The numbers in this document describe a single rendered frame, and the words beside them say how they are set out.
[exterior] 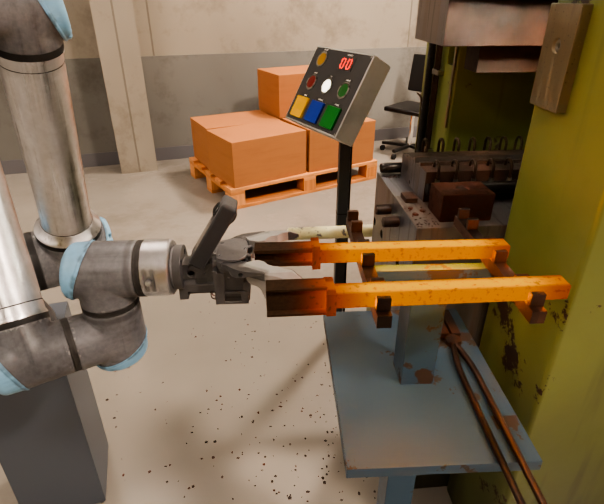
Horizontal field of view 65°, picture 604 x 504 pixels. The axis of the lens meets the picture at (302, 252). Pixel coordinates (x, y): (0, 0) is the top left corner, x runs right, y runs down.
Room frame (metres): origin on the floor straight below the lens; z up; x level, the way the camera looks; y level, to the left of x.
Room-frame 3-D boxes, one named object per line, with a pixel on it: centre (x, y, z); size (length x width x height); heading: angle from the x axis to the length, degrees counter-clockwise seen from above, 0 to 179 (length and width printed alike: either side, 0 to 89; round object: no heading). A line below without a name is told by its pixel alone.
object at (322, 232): (1.53, -0.17, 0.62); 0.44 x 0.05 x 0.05; 95
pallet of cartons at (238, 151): (3.84, 0.16, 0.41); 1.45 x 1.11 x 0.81; 110
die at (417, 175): (1.21, -0.50, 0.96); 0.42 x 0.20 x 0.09; 95
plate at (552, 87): (0.89, -0.45, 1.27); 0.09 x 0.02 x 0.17; 5
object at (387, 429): (0.67, -0.21, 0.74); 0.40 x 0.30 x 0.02; 3
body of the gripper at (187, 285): (0.65, 0.14, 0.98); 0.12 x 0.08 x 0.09; 93
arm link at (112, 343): (0.64, 0.32, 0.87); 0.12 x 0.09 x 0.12; 123
